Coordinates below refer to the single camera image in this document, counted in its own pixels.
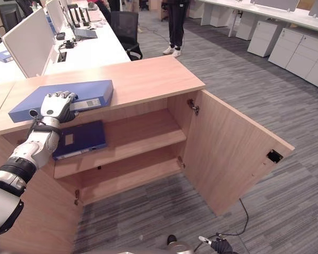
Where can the white desk with grey screens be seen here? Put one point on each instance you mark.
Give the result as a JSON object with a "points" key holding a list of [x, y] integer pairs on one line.
{"points": [[267, 9]]}

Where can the blue folder on desk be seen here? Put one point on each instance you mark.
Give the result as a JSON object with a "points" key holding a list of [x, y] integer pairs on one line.
{"points": [[4, 56]]}

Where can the large white desk partition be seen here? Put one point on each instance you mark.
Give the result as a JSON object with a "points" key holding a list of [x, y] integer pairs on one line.
{"points": [[29, 45]]}

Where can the small black desk device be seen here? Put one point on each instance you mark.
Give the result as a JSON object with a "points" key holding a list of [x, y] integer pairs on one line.
{"points": [[60, 35]]}

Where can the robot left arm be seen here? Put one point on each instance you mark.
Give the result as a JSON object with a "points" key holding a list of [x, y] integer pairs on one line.
{"points": [[34, 150]]}

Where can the grey laptop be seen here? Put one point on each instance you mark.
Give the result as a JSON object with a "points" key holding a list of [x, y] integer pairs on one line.
{"points": [[82, 33]]}

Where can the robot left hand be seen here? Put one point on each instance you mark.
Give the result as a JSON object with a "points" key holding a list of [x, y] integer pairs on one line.
{"points": [[53, 105]]}

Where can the black armchair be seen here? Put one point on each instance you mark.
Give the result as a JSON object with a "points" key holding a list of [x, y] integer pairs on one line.
{"points": [[1, 23]]}

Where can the light blue box folder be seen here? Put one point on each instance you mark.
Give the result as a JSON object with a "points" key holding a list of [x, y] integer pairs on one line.
{"points": [[77, 91]]}

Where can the white drawer pedestal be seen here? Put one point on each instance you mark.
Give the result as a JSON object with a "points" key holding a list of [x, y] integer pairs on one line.
{"points": [[286, 47], [262, 37], [312, 61]]}

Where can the neighbouring wooden cabinet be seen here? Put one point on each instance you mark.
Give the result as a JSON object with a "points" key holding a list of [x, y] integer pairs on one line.
{"points": [[0, 100]]}

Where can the dark blue binder folder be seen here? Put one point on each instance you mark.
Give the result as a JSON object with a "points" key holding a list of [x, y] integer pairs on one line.
{"points": [[84, 135]]}

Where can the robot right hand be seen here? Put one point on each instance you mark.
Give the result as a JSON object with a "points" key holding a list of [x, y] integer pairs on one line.
{"points": [[221, 246]]}

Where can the small white desk partition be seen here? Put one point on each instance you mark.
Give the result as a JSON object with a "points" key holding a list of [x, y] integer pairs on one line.
{"points": [[55, 13]]}

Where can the wooden cabinet shelf board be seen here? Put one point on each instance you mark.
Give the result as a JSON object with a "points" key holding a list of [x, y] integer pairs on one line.
{"points": [[143, 137]]}

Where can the robot silver body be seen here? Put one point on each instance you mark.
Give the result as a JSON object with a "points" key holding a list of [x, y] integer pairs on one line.
{"points": [[177, 247]]}

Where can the long white office desk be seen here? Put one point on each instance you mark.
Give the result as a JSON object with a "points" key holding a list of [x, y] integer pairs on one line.
{"points": [[95, 50]]}

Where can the wooden office cabinet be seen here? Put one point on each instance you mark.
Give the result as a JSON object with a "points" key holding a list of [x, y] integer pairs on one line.
{"points": [[148, 76]]}

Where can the plain wooden cabinet door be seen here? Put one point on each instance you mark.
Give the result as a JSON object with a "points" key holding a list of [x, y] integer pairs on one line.
{"points": [[47, 211]]}

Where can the black desk stand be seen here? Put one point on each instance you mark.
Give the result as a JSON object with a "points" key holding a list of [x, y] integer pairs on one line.
{"points": [[79, 16]]}

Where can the wooden cabinet door with lock hole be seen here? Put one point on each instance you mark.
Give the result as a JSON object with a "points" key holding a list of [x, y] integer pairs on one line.
{"points": [[228, 148]]}

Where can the metal door hinge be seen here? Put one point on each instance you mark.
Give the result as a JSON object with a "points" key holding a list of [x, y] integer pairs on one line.
{"points": [[193, 106], [77, 197]]}

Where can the black mesh office chair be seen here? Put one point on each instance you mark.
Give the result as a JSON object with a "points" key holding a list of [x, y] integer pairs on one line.
{"points": [[125, 29]]}

